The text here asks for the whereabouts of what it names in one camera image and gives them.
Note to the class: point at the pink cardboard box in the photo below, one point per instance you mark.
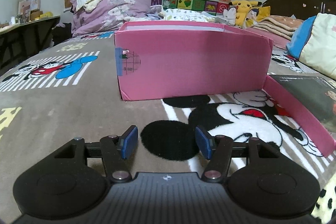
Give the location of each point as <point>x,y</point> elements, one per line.
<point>163,59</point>

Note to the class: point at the cream and blue quilt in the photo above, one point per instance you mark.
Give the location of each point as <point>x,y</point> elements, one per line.
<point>314,42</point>

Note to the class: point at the purple floral duvet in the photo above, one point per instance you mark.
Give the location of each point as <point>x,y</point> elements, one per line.
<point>108,15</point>

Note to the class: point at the white leaf-print blanket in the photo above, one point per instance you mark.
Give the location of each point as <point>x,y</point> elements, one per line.
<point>184,15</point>

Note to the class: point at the dark wooden headboard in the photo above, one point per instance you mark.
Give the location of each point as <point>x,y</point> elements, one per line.
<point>301,9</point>

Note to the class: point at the alphabet foam play mat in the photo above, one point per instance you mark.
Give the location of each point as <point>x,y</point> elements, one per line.
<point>186,0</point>

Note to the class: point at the Mickey Mouse bed sheet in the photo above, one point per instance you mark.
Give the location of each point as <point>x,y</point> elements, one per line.
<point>38,115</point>

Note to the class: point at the cluttered side desk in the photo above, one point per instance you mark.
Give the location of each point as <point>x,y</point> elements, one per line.
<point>25,40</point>

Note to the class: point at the white plush toy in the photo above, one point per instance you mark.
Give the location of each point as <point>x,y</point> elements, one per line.
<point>229,16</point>

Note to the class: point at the picture board on desk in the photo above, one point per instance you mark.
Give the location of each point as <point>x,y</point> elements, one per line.
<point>25,7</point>

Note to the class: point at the Pikachu plush toy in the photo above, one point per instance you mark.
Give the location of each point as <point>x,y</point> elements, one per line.
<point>249,13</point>

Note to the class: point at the pink box lid with photo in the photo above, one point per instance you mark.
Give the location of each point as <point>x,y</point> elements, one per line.
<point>309,123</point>

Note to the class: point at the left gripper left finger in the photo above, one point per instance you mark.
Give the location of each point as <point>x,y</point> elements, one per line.
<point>115,150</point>

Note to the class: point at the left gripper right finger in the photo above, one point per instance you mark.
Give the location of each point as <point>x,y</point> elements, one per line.
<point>217,150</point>

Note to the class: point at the folded pink blanket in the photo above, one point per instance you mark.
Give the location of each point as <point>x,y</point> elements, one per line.
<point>278,28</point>

